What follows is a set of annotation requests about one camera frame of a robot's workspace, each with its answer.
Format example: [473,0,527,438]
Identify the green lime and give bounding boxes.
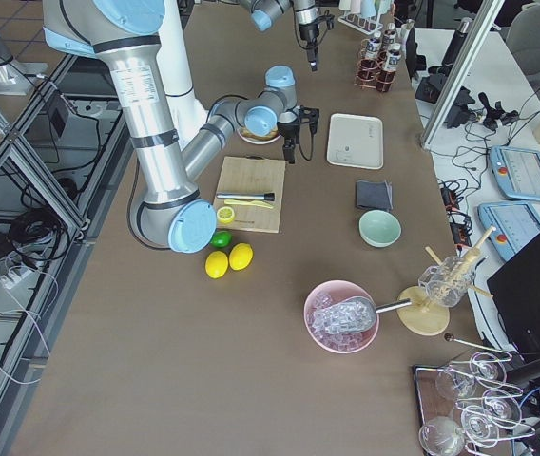
[210,230,232,249]

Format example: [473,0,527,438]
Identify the tea bottle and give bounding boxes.
[360,36,381,81]
[380,23,396,51]
[383,43,401,92]

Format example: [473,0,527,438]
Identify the steel muddler black tip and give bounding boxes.
[216,192,276,202]

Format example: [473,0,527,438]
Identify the clear plastic ice cubes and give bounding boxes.
[304,293,377,352]

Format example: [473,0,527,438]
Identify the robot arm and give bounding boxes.
[43,1,299,254]
[237,0,335,72]

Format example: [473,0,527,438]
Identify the blue teach pendant near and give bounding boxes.
[477,200,540,261]

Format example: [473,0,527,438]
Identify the mint green bowl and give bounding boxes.
[358,210,402,248]

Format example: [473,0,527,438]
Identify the wine glass tray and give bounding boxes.
[413,351,535,455]

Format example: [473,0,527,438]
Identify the blue teach pendant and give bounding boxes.
[477,200,540,261]
[489,146,540,201]

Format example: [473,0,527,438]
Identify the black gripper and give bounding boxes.
[296,21,335,72]
[277,106,319,164]

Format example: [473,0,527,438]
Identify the white cup rack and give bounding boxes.
[338,0,394,36]

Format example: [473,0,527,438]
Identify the white round plate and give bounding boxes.
[237,127,280,145]

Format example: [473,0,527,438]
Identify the yellow lemon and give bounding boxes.
[228,243,254,271]
[204,251,229,279]

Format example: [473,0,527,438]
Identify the yellow lemon lower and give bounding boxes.
[204,251,229,279]

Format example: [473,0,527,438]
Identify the copper wire bottle rack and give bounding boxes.
[355,39,401,93]

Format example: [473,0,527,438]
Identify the blue teach pendant far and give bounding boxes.
[489,146,540,201]

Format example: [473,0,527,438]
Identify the metal ice scoop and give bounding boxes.
[324,296,413,334]

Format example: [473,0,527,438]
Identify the grey folded cloth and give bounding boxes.
[355,180,393,212]

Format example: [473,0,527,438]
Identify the half lemon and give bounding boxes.
[216,205,236,225]

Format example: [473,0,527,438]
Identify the wooden cup stand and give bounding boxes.
[397,226,496,336]

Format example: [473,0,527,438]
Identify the yellow lemon upper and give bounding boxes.
[228,243,254,271]

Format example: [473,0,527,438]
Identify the pink bowl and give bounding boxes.
[303,280,379,353]

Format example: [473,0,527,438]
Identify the cream rabbit tray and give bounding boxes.
[326,113,384,170]

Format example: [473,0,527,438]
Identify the bamboo cutting board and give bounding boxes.
[213,157,286,234]

